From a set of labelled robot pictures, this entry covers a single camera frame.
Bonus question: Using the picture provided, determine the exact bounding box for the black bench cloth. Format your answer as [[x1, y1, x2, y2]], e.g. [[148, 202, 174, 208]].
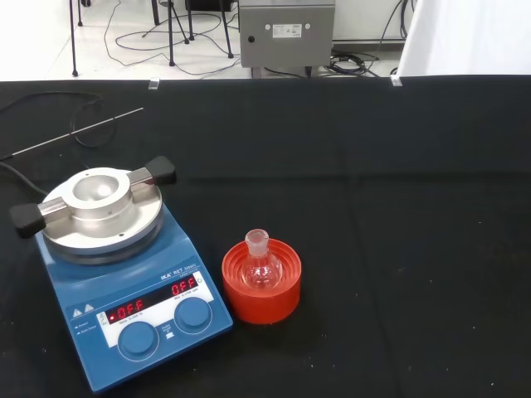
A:
[[0, 74, 531, 398]]

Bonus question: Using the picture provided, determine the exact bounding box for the grey metal cabinet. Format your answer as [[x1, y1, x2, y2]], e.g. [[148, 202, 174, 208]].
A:
[[239, 0, 336, 70]]

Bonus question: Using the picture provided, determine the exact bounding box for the black tripod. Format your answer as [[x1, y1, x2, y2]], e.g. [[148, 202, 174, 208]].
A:
[[67, 0, 93, 78], [151, 0, 235, 68]]

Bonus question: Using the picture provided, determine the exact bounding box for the thin metal probe rod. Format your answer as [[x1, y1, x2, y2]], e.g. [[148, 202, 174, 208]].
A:
[[11, 107, 144, 158]]

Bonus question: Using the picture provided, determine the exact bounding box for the blue-base heater with steel plate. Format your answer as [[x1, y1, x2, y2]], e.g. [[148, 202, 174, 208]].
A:
[[8, 155, 234, 394]]

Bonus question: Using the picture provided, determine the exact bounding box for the white curtain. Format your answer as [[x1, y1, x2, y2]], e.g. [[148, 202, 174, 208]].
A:
[[396, 0, 531, 78]]

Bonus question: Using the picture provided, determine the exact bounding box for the orange flask support ring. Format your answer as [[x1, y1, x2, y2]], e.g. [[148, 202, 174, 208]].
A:
[[221, 239, 303, 325]]

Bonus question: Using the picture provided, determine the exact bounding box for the black floor cable bundle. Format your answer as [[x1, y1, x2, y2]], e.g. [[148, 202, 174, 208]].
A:
[[326, 48, 385, 78]]

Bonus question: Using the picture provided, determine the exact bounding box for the thin black probe cable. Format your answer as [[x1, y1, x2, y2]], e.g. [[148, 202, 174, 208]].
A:
[[0, 91, 119, 149]]

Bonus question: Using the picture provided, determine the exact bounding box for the thick black heater cable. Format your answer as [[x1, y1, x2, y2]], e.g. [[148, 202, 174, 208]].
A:
[[0, 160, 49, 197]]

